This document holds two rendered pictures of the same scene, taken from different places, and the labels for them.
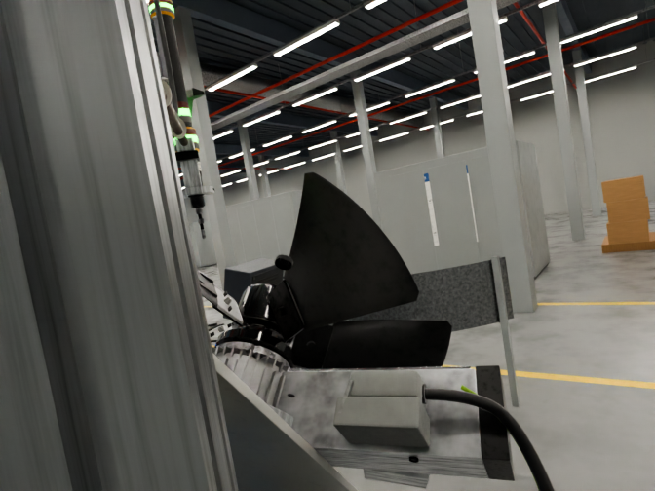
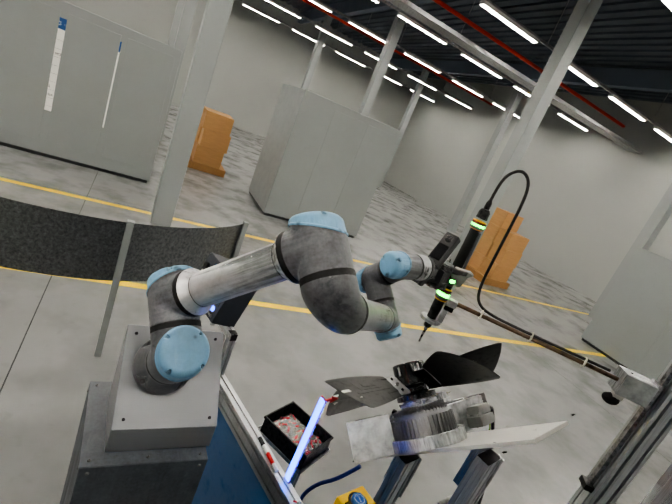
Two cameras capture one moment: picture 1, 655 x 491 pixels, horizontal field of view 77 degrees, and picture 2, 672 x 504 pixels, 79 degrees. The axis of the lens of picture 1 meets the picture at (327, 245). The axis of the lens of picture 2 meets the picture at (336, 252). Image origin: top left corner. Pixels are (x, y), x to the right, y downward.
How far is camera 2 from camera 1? 1.80 m
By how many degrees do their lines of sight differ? 67
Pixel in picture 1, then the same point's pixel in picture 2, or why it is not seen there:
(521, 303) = (163, 218)
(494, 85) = (221, 18)
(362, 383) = (481, 410)
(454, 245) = (72, 120)
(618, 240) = (200, 160)
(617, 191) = (215, 123)
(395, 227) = not seen: outside the picture
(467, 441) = not seen: hidden behind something
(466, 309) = not seen: hidden behind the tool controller
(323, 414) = (460, 420)
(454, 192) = (95, 62)
